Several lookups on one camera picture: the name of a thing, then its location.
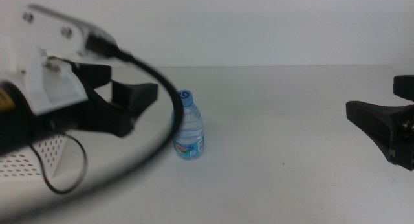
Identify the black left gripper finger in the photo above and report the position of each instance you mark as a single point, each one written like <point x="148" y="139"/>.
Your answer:
<point x="139" y="94"/>
<point x="93" y="75"/>

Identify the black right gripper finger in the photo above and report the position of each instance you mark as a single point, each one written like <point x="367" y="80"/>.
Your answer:
<point x="372" y="117"/>
<point x="404" y="88"/>

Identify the small water bottle blue cap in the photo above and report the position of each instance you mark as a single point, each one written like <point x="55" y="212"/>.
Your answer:
<point x="191" y="133"/>

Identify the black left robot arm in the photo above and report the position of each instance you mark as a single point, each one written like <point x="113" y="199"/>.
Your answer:
<point x="13" y="127"/>

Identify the white perforated plastic basket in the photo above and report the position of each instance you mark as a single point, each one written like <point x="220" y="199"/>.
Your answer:
<point x="51" y="152"/>

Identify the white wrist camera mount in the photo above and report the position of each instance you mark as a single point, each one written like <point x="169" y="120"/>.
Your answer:
<point x="48" y="72"/>

